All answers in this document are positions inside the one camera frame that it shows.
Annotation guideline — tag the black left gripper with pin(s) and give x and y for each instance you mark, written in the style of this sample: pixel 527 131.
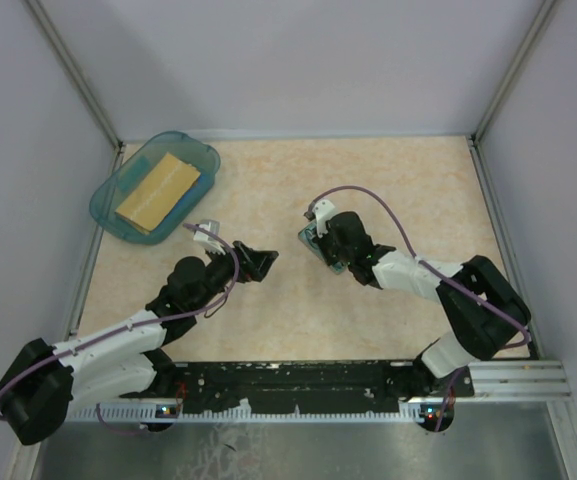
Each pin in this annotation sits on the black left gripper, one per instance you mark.
pixel 264 261

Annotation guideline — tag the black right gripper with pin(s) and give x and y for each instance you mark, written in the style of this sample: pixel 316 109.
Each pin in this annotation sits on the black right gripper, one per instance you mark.
pixel 322 241

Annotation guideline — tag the grey glasses case green lining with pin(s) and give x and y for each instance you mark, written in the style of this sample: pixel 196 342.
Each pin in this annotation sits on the grey glasses case green lining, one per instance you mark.
pixel 322 247

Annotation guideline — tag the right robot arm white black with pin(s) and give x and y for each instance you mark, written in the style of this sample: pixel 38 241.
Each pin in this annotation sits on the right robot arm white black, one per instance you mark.
pixel 482 308

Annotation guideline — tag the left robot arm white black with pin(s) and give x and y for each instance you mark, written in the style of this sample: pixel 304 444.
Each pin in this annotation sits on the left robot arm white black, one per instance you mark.
pixel 47 383

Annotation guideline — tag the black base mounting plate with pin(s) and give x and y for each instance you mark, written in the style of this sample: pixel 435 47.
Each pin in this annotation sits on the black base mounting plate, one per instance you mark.
pixel 309 387

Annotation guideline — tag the teal plastic bin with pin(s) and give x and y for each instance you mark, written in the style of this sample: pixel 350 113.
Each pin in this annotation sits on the teal plastic bin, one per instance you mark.
pixel 123 181

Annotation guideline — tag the shiny metal front panel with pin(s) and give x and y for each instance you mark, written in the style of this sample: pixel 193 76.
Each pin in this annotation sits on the shiny metal front panel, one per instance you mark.
pixel 485 441

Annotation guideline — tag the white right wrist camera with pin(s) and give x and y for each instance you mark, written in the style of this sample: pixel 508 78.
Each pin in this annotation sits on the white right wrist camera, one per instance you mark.
pixel 319 213

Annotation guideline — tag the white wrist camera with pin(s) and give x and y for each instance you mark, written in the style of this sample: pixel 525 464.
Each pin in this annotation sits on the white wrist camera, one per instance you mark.
pixel 205 235
pixel 319 213

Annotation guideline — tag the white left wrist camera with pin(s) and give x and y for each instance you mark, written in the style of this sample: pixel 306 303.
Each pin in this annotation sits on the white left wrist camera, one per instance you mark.
pixel 205 235

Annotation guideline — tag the aluminium front rail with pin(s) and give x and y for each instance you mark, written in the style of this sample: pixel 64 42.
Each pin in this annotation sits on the aluminium front rail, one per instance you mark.
pixel 488 379

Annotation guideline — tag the aluminium frame post right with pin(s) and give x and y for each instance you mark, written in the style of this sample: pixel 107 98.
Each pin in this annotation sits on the aluminium frame post right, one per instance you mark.
pixel 536 30

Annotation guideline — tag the aluminium frame post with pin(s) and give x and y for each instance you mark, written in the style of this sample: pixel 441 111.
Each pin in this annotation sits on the aluminium frame post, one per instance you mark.
pixel 536 30
pixel 73 70

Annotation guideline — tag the aluminium frame post left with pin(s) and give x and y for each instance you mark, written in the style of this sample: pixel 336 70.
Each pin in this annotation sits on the aluminium frame post left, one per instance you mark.
pixel 73 70

